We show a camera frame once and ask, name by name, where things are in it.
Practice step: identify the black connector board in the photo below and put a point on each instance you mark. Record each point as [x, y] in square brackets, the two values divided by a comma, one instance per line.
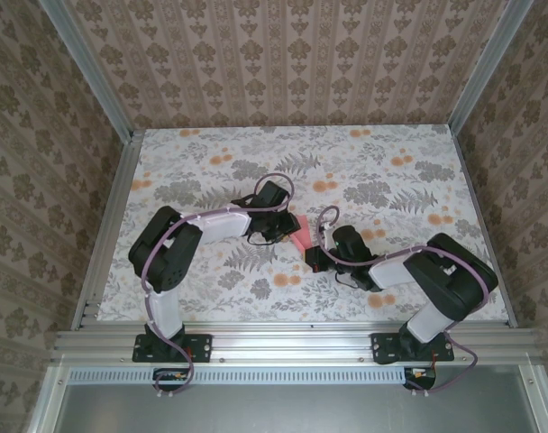
[170, 383]
[420, 381]

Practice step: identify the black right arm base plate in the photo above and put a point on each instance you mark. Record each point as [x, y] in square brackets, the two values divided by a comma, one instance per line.
[382, 348]

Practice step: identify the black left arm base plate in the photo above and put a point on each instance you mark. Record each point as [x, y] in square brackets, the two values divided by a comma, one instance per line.
[202, 348]

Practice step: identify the aluminium side rail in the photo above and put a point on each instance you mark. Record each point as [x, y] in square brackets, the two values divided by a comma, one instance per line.
[481, 216]
[116, 212]

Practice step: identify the grey metal panel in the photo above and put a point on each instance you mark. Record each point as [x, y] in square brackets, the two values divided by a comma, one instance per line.
[292, 410]

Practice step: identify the aluminium corner post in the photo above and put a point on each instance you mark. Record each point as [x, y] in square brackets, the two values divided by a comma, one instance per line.
[481, 67]
[89, 67]

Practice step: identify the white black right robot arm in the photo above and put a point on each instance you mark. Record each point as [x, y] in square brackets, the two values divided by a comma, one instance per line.
[391, 275]

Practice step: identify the floral patterned table cover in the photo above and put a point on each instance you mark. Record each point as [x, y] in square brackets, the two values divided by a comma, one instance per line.
[256, 149]

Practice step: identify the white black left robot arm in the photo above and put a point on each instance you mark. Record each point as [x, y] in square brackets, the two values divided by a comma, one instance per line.
[224, 224]

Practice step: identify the long aluminium frame rail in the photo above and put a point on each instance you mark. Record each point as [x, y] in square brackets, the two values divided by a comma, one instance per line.
[292, 345]

